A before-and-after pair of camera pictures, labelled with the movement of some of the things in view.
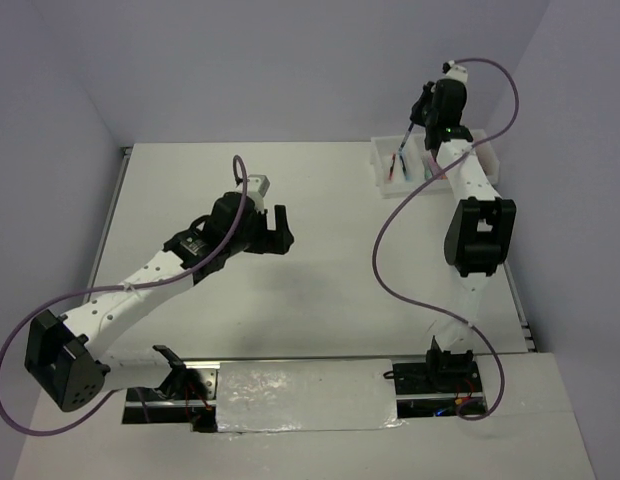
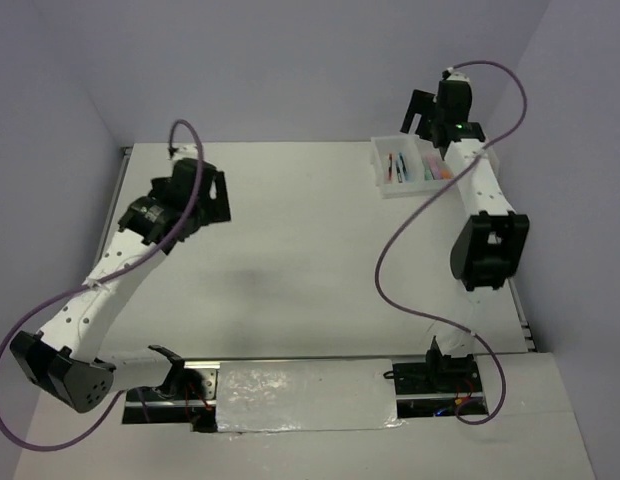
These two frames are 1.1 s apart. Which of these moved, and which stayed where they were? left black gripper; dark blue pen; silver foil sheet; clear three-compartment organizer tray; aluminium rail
Moved: dark blue pen; left black gripper
Stayed: silver foil sheet; aluminium rail; clear three-compartment organizer tray
